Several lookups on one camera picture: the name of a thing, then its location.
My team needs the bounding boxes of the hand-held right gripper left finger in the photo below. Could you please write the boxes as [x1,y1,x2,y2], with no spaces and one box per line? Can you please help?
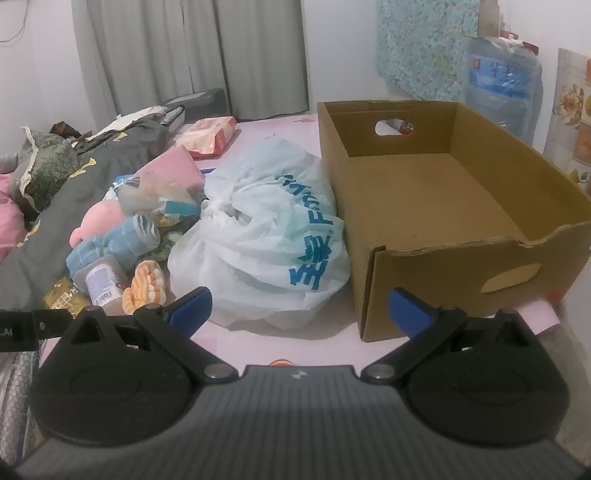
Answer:
[65,286,236,384]

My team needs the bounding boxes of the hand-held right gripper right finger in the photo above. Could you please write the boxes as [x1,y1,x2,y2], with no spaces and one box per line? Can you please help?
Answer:
[361,288,546,383]

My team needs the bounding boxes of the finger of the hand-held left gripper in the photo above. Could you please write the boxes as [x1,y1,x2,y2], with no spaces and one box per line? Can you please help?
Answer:
[34,307,78,346]

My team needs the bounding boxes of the brown cardboard box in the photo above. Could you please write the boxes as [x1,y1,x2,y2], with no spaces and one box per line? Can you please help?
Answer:
[317,99,591,343]

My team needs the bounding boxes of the yellow snack packet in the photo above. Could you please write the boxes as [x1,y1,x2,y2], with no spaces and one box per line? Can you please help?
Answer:
[44,277,93,317]

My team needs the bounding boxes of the orange striped plush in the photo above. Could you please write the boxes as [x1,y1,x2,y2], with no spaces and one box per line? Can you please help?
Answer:
[122,259,167,315]

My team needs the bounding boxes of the grey mesh mattress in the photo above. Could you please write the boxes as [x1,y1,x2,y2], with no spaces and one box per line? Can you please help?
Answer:
[0,353,44,462]

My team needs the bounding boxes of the plastic jar white label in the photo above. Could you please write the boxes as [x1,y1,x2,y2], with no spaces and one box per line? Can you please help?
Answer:
[73,255,130,306]

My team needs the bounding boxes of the blue rolled towel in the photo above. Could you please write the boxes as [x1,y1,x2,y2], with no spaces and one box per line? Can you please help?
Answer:
[65,215,161,282]

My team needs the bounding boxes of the white plastic bag blue print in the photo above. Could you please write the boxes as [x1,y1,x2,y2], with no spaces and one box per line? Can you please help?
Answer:
[167,137,351,330]

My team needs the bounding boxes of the pink printed mat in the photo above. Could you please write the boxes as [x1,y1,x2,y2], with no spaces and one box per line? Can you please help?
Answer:
[41,115,561,370]

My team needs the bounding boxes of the pink printed blanket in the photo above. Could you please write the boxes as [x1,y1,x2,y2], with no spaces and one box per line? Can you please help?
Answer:
[0,173,28,264]

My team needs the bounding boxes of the pink plush toy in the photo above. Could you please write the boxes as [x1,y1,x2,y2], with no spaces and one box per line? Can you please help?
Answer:
[70,199,125,247]

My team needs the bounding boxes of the clear plastic bag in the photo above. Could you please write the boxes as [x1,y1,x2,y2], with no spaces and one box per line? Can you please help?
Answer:
[115,171,201,227]

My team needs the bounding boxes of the pink folded cloth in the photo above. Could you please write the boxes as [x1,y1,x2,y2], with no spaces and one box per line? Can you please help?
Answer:
[136,144,206,204]

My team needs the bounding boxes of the green patterned pillow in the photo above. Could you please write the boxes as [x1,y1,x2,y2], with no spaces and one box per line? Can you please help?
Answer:
[8,127,79,217]

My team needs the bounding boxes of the pink wet wipes pack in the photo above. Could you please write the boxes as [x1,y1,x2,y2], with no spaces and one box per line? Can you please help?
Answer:
[178,116,241,160]

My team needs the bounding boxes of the grey duvet yellow print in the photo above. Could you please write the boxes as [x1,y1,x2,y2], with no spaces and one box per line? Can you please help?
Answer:
[0,117,185,315]

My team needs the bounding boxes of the dark grey low stool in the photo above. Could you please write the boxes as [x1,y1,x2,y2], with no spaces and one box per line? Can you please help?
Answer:
[157,89,229,124]

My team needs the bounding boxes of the blue water jug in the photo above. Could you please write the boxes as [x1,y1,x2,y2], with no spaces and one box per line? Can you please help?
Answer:
[464,34,543,144]

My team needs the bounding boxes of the grey curtain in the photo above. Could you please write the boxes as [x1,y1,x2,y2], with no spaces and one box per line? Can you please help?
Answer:
[71,0,309,121]

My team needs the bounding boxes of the floral wall poster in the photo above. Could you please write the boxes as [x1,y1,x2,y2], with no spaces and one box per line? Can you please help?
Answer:
[542,47,591,190]

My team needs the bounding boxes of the teal patterned wall cloth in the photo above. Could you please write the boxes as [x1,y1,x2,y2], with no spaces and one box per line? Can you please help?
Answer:
[375,0,483,104]

